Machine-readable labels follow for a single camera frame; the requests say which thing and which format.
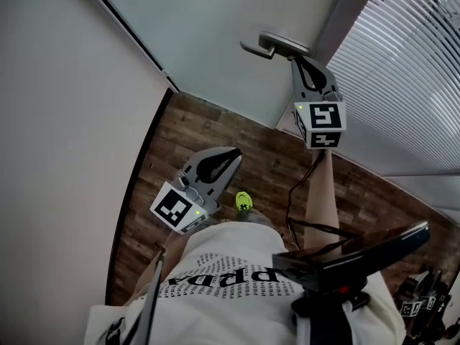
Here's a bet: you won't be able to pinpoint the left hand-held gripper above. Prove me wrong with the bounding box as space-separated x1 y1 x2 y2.
149 147 244 234

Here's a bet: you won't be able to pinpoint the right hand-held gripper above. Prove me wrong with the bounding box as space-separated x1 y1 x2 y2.
290 56 346 150

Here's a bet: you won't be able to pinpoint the silver metal door handle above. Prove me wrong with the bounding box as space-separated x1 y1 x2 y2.
239 31 312 62

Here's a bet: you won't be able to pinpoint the frosted glass door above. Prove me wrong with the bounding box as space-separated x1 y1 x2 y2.
88 0 351 131

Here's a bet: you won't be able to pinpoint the person's right forearm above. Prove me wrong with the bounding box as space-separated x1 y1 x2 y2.
303 149 341 252

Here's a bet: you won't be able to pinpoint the person's left forearm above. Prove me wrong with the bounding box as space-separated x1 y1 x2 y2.
124 228 192 305

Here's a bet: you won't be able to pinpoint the neon yellow shoe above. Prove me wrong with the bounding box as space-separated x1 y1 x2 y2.
235 190 254 212

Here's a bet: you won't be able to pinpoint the black baseboard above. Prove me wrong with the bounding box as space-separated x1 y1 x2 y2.
105 88 175 305

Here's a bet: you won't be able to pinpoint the white window blinds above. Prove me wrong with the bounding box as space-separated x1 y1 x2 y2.
325 0 460 178

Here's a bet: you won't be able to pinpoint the white printed t-shirt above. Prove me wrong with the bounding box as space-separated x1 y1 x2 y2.
84 221 407 345

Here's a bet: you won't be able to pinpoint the black smartphone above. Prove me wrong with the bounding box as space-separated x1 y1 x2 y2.
272 221 431 296

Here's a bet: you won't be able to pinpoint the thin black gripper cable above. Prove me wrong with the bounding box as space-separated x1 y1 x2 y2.
285 149 360 255

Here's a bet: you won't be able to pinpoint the grey shoulder strap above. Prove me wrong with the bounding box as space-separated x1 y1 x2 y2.
132 242 168 345

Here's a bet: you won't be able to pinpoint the black chest mount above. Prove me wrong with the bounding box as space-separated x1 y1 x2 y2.
290 282 372 320

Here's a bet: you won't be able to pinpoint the black buckle strap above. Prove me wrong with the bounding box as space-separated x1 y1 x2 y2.
103 316 127 345

